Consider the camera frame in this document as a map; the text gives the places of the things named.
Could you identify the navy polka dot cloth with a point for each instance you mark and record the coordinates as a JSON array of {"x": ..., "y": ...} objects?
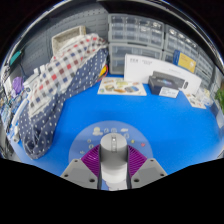
[{"x": 43, "y": 130}]

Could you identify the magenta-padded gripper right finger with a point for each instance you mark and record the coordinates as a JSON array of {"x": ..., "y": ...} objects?
[{"x": 150, "y": 171}]

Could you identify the white plant pot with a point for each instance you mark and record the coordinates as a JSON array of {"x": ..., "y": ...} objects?
[{"x": 220, "y": 118}]

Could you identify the white keyboard packaging box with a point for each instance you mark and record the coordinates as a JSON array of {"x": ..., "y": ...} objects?
[{"x": 140, "y": 68}]

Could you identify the blue white glove box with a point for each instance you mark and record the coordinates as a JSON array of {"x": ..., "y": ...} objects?
[{"x": 204, "y": 97}]

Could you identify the purple crumpled cloth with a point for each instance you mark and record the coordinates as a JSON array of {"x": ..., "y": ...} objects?
[{"x": 17, "y": 85}]

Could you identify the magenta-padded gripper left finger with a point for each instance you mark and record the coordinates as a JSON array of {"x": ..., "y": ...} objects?
[{"x": 78, "y": 173}]

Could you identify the small black box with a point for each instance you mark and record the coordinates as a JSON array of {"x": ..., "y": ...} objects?
[{"x": 163, "y": 81}]

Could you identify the grey pegboard panel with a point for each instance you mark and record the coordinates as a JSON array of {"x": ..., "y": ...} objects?
[{"x": 36, "y": 53}]

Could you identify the yellow and blue box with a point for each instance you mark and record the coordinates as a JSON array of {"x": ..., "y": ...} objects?
[{"x": 185, "y": 61}]

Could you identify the white woven basket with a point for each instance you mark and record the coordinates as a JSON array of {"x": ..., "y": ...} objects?
[{"x": 66, "y": 36}]

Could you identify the red blue checkered cloth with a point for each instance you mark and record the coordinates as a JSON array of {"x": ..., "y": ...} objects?
[{"x": 63, "y": 70}]

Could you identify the round blue printed mouse pad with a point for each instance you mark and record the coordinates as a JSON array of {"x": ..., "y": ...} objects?
[{"x": 83, "y": 140}]

